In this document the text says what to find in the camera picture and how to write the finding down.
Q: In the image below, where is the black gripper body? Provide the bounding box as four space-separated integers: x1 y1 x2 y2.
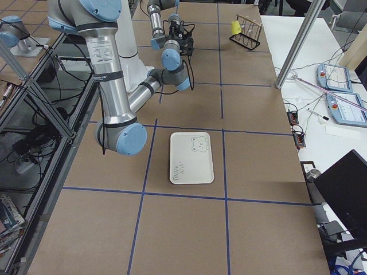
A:
181 38 194 56

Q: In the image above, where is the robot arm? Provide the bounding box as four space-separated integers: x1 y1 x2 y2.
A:
147 0 184 50
48 0 193 156

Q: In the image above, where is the yellow plastic cup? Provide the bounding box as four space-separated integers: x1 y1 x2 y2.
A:
231 20 242 36

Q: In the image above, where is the cream bear print tray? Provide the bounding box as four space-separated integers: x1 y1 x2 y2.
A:
169 132 214 184

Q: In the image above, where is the long pink grabber stick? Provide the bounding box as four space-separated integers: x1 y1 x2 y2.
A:
291 75 367 112

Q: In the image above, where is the upper teach pendant tablet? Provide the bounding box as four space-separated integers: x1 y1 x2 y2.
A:
317 63 353 92

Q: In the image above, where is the teach pendant tablet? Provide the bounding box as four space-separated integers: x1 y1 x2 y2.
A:
326 91 366 128
317 63 353 92

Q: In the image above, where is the lower teach pendant tablet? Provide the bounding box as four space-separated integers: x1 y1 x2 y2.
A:
326 91 366 128

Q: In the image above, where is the black laptop monitor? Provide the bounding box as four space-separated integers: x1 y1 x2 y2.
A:
314 150 366 238

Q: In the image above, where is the stack of books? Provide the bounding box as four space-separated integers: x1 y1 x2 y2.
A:
1 194 25 256

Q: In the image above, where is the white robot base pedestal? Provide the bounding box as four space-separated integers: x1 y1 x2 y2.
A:
115 0 154 93

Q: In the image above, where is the black wire cup rack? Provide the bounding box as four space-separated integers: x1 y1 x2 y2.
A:
229 14 263 50

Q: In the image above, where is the aluminium frame post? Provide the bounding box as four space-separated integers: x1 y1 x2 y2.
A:
275 0 326 89

